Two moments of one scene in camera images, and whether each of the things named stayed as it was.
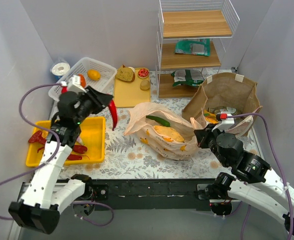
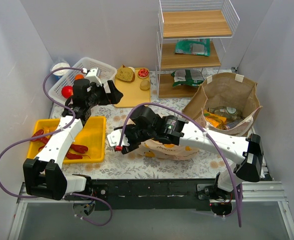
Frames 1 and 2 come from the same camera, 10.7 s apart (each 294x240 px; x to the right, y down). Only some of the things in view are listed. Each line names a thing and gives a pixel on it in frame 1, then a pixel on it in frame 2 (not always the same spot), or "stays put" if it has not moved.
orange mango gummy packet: [210, 117] stays put
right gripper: [201, 136] -> [130, 139]
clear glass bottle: [232, 110] stays put
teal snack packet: [198, 46] stays put
